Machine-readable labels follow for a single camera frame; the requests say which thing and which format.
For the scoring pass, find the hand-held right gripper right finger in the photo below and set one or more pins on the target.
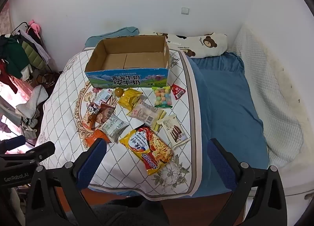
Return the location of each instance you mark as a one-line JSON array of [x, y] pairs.
[[218, 164]]

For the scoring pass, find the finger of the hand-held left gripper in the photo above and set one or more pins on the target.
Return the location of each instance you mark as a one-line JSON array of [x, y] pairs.
[[12, 143], [40, 151]]

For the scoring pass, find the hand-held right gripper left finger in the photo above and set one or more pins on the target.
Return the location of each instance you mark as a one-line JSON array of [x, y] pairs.
[[90, 164]]

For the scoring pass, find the white chocolate biscuit packet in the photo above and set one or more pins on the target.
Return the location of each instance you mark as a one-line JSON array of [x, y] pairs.
[[171, 130]]

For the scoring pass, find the cardboard box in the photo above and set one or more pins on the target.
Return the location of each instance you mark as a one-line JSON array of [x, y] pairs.
[[127, 78]]

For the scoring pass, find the orange snack packet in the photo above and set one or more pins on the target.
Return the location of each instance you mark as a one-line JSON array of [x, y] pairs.
[[94, 137]]

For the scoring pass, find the white green snack packet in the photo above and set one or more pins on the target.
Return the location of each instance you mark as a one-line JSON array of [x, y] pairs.
[[114, 126]]

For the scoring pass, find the white crumpled cloth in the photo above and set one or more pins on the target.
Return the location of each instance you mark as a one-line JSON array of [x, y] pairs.
[[32, 101]]

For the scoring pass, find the cartoon print snack packet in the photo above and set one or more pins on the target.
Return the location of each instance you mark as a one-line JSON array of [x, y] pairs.
[[92, 112]]

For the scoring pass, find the brown snack packet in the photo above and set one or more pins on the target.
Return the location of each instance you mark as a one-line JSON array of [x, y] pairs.
[[105, 113]]

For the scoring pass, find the blue bed sheet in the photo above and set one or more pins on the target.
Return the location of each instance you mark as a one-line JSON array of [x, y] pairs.
[[228, 108]]

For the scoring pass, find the printed white blanket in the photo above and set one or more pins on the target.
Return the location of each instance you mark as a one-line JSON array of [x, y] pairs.
[[63, 98]]

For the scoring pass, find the yellow instant noodle packet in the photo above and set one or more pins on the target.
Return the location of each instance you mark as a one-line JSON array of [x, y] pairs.
[[147, 150]]

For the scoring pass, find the person's dark clothing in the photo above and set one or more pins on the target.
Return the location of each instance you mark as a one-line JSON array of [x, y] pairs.
[[132, 212]]

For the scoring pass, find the red garment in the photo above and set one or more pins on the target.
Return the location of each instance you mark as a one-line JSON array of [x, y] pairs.
[[7, 78]]

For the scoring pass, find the white labelled snack packet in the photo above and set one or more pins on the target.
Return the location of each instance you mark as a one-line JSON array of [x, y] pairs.
[[104, 96]]

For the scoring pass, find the brown bag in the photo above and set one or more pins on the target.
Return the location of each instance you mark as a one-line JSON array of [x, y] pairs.
[[46, 78]]

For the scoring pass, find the clear pastry packet yellow ends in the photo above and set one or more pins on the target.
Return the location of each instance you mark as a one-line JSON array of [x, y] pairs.
[[144, 113]]

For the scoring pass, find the yellow snack packet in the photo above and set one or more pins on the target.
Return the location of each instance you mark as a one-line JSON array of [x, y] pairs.
[[128, 98]]

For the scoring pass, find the white waffle blanket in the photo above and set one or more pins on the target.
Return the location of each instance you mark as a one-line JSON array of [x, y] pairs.
[[269, 108]]

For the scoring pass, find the small red snack packet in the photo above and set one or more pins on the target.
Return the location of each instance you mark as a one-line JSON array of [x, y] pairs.
[[177, 91]]

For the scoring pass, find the colourful candy ball bag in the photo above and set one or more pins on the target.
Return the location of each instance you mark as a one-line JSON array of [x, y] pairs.
[[162, 97]]

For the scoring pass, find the dark green jacket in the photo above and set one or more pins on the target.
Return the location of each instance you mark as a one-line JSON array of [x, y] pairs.
[[12, 54]]

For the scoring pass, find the olive puffer vest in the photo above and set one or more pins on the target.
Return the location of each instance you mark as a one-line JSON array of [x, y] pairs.
[[32, 53]]

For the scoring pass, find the black clothes rack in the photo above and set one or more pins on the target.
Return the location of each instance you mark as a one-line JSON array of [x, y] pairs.
[[20, 24]]

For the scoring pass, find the pink hat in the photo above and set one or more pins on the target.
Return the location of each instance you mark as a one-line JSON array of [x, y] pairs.
[[34, 26]]

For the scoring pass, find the bear print pillow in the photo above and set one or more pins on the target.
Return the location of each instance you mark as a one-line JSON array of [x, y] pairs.
[[211, 44]]

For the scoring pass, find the light blue towel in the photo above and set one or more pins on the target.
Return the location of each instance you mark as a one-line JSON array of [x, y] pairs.
[[125, 31]]

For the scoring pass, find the white wall switch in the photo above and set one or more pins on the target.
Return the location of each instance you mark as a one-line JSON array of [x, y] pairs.
[[185, 11]]

